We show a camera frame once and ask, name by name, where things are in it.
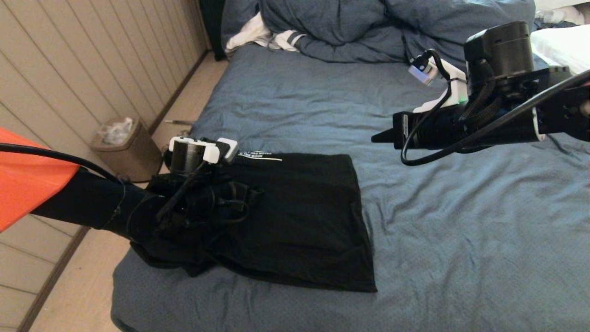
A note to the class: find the white striped garment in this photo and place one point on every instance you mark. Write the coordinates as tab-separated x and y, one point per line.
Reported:
251	34

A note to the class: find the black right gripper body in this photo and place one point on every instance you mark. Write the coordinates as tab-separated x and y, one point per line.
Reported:
442	129

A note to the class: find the white pillow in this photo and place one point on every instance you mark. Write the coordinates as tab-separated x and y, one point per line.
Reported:
567	46

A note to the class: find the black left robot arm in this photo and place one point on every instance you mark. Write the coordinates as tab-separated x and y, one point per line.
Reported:
83	203

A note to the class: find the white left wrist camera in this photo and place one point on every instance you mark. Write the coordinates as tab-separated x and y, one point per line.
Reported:
229	148

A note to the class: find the blue bed sheet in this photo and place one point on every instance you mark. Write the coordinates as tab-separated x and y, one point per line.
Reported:
461	230

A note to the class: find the crumpled blue duvet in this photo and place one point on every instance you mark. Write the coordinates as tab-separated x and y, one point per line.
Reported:
350	27

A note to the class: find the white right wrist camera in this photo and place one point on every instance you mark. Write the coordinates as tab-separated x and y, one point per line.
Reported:
454	74

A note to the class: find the black printed t-shirt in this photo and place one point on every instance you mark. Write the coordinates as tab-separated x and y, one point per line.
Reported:
313	230

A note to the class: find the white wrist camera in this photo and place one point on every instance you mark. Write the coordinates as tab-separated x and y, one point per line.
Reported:
229	148
454	74

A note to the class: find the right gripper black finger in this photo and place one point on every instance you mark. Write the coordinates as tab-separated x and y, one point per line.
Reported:
388	137

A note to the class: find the green patterned slippers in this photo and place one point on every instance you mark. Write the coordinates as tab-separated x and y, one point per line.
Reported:
167	154

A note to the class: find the bronze trash bin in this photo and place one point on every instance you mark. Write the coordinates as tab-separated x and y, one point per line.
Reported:
133	161

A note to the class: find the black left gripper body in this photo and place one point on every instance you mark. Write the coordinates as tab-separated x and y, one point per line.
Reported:
230	200

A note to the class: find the black bedside furniture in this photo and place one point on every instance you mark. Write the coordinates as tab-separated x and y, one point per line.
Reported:
213	27

